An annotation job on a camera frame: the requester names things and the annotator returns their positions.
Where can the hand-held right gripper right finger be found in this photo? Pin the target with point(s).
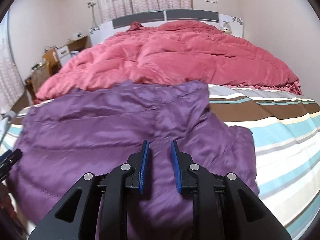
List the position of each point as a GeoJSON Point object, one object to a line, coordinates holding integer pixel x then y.
{"type": "Point", "coordinates": [176, 172]}

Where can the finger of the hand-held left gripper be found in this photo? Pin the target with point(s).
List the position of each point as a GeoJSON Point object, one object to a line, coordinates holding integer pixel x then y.
{"type": "Point", "coordinates": [5, 154]}
{"type": "Point", "coordinates": [16, 154]}

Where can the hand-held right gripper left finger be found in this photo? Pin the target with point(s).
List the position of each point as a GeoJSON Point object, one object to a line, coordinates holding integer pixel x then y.
{"type": "Point", "coordinates": [143, 170]}

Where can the purple down jacket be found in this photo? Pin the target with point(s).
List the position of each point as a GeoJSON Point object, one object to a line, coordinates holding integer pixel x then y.
{"type": "Point", "coordinates": [100, 130]}

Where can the dark red cloth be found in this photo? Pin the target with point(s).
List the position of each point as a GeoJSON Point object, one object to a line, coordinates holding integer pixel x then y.
{"type": "Point", "coordinates": [5, 200]}

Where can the white patterned side curtain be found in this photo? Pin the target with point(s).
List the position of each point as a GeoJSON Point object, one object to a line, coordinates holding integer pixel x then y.
{"type": "Point", "coordinates": [8, 80]}

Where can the wooden rattan chair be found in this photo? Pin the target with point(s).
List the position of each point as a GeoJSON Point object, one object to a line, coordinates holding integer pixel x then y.
{"type": "Point", "coordinates": [40, 77]}

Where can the dark cluttered desk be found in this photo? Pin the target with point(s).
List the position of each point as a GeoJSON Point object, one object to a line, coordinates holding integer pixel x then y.
{"type": "Point", "coordinates": [36, 67]}

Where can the striped bed sheet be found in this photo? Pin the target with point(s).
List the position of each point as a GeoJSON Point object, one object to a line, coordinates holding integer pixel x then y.
{"type": "Point", "coordinates": [275, 130]}

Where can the white drawer cabinet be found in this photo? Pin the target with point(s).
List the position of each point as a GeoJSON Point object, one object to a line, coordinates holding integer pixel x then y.
{"type": "Point", "coordinates": [62, 52]}

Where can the red duvet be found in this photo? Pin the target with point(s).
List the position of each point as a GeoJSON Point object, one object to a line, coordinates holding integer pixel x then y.
{"type": "Point", "coordinates": [175, 55]}

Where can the wooden nightstand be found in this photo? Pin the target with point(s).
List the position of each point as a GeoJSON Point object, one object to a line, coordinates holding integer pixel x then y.
{"type": "Point", "coordinates": [80, 43]}

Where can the white table lamp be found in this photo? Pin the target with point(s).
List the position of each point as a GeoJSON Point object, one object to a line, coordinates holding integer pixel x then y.
{"type": "Point", "coordinates": [226, 27]}

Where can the white and grey headboard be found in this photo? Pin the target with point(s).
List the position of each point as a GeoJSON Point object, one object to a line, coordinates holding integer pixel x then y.
{"type": "Point", "coordinates": [190, 15]}

